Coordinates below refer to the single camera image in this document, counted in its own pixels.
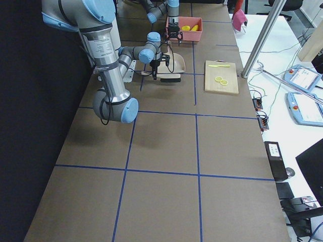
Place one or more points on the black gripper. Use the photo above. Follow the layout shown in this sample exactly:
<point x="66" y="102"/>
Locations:
<point x="173" y="28"/>
<point x="154" y="64"/>

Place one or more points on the beige hand brush black bristles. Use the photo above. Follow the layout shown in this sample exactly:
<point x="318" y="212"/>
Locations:
<point x="163" y="77"/>

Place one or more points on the beige plastic dustpan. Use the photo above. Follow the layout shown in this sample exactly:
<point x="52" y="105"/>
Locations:
<point x="172" y="63"/>

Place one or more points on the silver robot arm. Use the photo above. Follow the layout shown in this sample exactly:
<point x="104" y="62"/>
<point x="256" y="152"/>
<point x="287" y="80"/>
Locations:
<point x="96" y="23"/>
<point x="171" y="9"/>

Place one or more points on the pink plastic bin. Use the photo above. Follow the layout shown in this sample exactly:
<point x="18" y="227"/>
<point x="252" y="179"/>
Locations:
<point x="187" y="35"/>

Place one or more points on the yellow-green plastic knife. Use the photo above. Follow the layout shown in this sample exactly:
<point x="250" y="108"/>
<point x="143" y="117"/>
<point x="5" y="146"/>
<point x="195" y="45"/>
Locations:
<point x="220" y="66"/>

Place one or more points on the bamboo cutting board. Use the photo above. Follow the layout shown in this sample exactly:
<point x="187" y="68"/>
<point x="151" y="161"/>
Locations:
<point x="229" y="74"/>

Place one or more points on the magenta cloth on rack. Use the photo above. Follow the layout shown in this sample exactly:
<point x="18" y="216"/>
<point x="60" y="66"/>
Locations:
<point x="239" y="21"/>

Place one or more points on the lemon slice lower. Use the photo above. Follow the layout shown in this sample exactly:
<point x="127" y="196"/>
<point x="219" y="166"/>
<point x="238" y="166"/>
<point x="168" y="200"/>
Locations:
<point x="224" y="82"/>

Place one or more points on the orange black connector far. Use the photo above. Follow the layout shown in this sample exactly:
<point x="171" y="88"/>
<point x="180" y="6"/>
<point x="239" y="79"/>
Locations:
<point x="257" y="103"/>

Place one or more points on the orange black connector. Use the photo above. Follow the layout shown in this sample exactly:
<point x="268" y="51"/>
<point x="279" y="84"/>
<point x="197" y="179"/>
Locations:
<point x="257" y="103"/>
<point x="262" y="118"/>

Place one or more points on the orange black connector near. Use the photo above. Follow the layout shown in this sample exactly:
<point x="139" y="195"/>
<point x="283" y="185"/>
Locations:
<point x="262" y="118"/>

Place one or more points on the far blue teach pendant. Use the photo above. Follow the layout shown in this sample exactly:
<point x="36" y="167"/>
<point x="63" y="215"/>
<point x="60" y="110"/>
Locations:
<point x="303" y="78"/>

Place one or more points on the blue teach pendant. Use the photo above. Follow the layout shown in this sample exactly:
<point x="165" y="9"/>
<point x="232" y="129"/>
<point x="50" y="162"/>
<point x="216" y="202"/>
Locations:
<point x="304" y="110"/>
<point x="303" y="78"/>

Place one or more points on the near blue teach pendant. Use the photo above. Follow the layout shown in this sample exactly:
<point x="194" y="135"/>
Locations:
<point x="304" y="110"/>

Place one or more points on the black box with label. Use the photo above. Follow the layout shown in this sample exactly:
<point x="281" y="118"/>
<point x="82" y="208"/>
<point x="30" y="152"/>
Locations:
<point x="276" y="161"/>

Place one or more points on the black computer monitor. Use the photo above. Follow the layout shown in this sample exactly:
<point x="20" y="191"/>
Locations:
<point x="310" y="164"/>

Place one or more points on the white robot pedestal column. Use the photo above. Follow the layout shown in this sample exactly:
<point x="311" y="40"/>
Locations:
<point x="111" y="59"/>

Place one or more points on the aluminium frame post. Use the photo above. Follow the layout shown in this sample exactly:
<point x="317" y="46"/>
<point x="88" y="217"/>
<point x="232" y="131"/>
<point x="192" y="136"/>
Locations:
<point x="268" y="25"/>

